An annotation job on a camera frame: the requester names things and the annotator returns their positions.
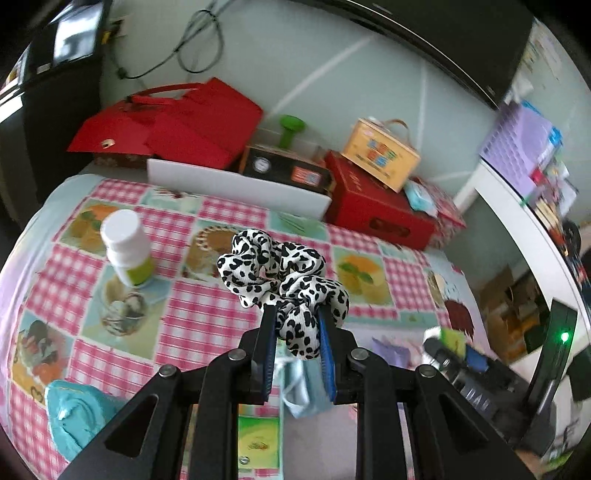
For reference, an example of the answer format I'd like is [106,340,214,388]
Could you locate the purple tissue pack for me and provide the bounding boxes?
[372,336,422,369]

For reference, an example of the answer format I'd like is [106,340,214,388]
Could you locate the yellow children's suitcase box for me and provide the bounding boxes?
[341,118,421,192]

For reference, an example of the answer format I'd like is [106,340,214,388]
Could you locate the blue wet wipes pack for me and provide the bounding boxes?
[404,180,438,218]

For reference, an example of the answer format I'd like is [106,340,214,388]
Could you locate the red gift box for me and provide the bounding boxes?
[325,150,437,250]

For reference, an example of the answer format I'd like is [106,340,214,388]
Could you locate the green dumbbell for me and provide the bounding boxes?
[279,115,307,150]

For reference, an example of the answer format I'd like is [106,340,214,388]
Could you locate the pink checkered tablecloth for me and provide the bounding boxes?
[1,175,489,479]

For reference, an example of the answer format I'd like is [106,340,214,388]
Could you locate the red gift bag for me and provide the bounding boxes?
[67,77,263,170]

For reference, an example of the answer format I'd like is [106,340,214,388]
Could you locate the purple honeycomb box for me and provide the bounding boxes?
[480,102,562,198]

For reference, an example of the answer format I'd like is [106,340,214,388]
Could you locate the white foam board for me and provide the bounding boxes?
[147,158,332,220]

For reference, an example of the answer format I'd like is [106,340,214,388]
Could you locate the black water dispenser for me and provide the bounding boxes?
[0,0,115,227]

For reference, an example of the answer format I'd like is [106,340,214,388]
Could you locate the black white leopard scrunchie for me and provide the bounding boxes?
[216,229,349,360]

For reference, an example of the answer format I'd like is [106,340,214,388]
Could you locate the black power cable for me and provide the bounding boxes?
[110,0,228,80]

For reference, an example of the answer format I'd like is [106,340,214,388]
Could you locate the green tea packet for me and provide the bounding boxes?
[238,416,280,469]

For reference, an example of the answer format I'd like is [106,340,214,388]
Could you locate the white pill bottle green label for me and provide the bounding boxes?
[100,209,154,287]

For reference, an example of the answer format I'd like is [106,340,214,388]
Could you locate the light blue face mask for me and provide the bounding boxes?
[276,341,332,419]

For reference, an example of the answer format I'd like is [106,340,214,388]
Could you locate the black box with QR code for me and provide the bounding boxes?
[238,145,335,195]

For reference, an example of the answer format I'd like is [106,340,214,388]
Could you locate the teal toy box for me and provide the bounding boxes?
[44,380,126,462]

